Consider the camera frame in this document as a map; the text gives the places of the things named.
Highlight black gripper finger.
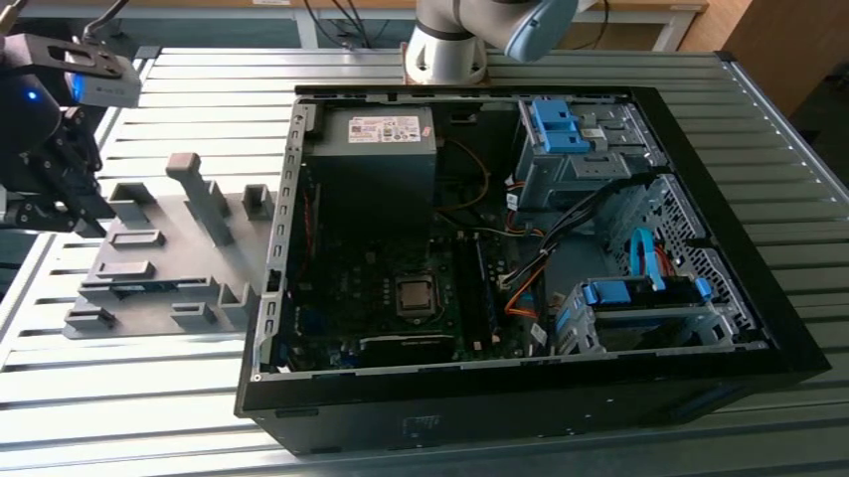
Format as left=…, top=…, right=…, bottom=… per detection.
left=38, top=109, right=117, bottom=223
left=5, top=198, right=107, bottom=239

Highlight blue RAM stick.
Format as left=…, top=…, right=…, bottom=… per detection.
left=111, top=281, right=180, bottom=294

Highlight black RAM slot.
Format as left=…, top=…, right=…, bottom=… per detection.
left=454, top=231, right=480, bottom=352

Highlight grey parts rack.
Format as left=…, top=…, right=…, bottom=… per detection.
left=62, top=151, right=277, bottom=342

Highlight grey power supply unit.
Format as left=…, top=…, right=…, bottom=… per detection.
left=305, top=105, right=440, bottom=225

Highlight green motherboard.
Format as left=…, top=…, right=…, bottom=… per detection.
left=288, top=231, right=531, bottom=372

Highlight square CPU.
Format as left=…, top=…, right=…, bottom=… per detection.
left=394, top=270, right=444, bottom=320

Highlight black graphics card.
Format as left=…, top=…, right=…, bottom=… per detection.
left=356, top=331, right=460, bottom=370

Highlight black open PC case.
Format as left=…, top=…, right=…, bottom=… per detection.
left=235, top=83, right=831, bottom=456

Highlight grey metal disk bay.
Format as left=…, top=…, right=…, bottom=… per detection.
left=552, top=277, right=770, bottom=357
left=514, top=97, right=670, bottom=213

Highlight blue carrier with black disk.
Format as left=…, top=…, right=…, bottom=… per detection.
left=580, top=276, right=713, bottom=310

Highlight wooden desk white legs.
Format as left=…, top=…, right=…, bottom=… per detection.
left=251, top=0, right=710, bottom=52

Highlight wooden cabinet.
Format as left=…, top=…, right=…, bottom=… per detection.
left=722, top=0, right=849, bottom=119

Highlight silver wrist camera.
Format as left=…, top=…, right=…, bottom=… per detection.
left=12, top=33, right=144, bottom=109

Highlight thin red wire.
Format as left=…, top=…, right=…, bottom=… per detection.
left=299, top=191, right=320, bottom=282

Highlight yellow wire loop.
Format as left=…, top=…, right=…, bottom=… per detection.
left=434, top=137, right=494, bottom=216

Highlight red power wire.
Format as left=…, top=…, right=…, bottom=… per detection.
left=502, top=208, right=532, bottom=238

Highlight blue flat data wire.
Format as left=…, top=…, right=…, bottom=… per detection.
left=626, top=226, right=669, bottom=293

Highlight orange flat wire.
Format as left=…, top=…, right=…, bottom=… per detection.
left=652, top=241, right=689, bottom=278

